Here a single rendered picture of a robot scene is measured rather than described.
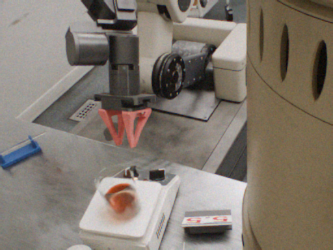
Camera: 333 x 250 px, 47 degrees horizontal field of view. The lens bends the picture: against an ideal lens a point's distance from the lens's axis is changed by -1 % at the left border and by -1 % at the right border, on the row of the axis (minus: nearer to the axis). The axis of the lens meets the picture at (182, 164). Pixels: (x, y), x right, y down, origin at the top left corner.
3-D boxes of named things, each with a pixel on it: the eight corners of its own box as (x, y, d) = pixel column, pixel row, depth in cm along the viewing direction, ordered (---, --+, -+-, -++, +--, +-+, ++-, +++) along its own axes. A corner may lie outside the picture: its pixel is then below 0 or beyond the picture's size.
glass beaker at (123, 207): (124, 232, 63) (111, 200, 57) (101, 213, 67) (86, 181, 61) (154, 206, 66) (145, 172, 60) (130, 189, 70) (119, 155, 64)
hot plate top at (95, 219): (104, 179, 73) (103, 176, 73) (164, 185, 70) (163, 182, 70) (78, 230, 65) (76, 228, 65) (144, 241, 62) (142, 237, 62)
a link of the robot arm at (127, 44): (144, 30, 68) (131, 32, 72) (107, 28, 64) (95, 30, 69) (144, 69, 70) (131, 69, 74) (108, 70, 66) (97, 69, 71)
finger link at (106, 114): (127, 152, 70) (126, 100, 68) (98, 146, 74) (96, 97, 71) (149, 144, 76) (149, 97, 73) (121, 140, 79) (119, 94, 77)
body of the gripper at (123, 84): (136, 108, 67) (135, 64, 65) (92, 103, 72) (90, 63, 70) (157, 104, 73) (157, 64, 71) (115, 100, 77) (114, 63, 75)
